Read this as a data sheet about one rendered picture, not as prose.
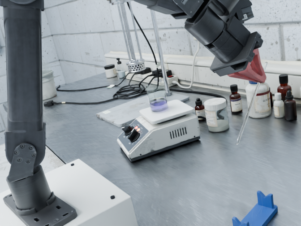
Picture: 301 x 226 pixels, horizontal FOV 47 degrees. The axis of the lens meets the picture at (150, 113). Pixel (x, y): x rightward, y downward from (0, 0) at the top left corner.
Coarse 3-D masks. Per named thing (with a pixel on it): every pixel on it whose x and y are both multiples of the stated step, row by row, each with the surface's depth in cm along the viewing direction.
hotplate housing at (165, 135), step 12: (144, 120) 93; (168, 120) 88; (180, 120) 87; (192, 120) 88; (156, 132) 86; (168, 132) 87; (180, 132) 88; (192, 132) 89; (120, 144) 92; (144, 144) 85; (156, 144) 86; (168, 144) 87; (180, 144) 89; (132, 156) 85; (144, 156) 86
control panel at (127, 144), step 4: (136, 120) 95; (132, 124) 95; (136, 124) 93; (140, 124) 92; (136, 128) 91; (140, 128) 90; (144, 128) 88; (124, 132) 95; (140, 132) 88; (144, 132) 87; (120, 136) 95; (124, 136) 93; (140, 136) 87; (120, 140) 93; (124, 140) 91; (128, 140) 90; (136, 140) 87; (124, 144) 90; (128, 144) 88; (132, 144) 86; (128, 148) 86
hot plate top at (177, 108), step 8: (168, 104) 95; (176, 104) 94; (184, 104) 93; (144, 112) 93; (168, 112) 89; (176, 112) 88; (184, 112) 87; (192, 112) 88; (152, 120) 86; (160, 120) 86
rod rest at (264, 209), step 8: (264, 200) 58; (272, 200) 57; (256, 208) 58; (264, 208) 58; (272, 208) 57; (248, 216) 56; (256, 216) 56; (264, 216) 56; (272, 216) 56; (240, 224) 52; (248, 224) 51; (256, 224) 54; (264, 224) 54
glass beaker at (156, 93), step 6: (150, 84) 92; (156, 84) 92; (162, 84) 92; (150, 90) 88; (156, 90) 88; (162, 90) 89; (150, 96) 89; (156, 96) 88; (162, 96) 89; (150, 102) 90; (156, 102) 89; (162, 102) 89; (150, 108) 91; (156, 108) 90; (162, 108) 90; (168, 108) 91
